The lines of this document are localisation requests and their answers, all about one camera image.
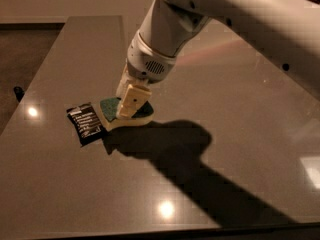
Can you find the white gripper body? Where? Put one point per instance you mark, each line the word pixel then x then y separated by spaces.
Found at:
pixel 144 62

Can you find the black chair part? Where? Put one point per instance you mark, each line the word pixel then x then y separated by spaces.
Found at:
pixel 19 93

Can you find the black rxbar chocolate wrapper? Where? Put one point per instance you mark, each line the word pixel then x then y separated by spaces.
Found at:
pixel 87 124

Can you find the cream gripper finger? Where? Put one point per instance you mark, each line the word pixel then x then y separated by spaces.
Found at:
pixel 134 98
pixel 125 80

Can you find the green and yellow sponge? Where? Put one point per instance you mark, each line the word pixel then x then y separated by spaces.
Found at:
pixel 107 114

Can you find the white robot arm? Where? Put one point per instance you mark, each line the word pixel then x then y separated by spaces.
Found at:
pixel 286 32

